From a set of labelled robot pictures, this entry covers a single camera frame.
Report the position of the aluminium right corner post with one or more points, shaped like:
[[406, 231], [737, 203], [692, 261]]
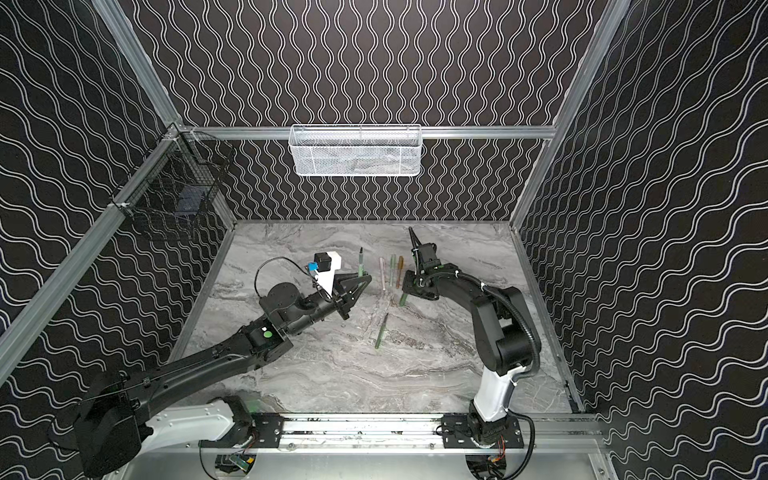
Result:
[[595, 53]]

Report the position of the aluminium frame corner post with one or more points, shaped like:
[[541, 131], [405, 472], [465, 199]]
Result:
[[132, 50]]

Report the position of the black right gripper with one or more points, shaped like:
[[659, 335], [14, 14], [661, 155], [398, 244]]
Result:
[[426, 264]]

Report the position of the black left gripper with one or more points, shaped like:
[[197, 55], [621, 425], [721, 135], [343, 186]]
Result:
[[339, 298]]

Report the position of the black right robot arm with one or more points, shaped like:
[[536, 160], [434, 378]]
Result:
[[505, 338]]

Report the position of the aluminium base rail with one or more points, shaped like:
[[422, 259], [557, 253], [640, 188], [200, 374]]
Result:
[[422, 433]]

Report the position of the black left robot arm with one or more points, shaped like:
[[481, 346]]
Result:
[[112, 420]]

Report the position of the black wire mesh basket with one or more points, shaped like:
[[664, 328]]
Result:
[[176, 202]]

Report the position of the white wire mesh basket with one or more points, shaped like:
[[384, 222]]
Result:
[[354, 150]]

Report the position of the light green pen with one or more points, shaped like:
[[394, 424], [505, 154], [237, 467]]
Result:
[[392, 270]]

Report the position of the dark green pen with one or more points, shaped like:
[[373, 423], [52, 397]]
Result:
[[361, 268]]

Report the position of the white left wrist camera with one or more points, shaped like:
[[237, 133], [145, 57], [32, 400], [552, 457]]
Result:
[[323, 269]]

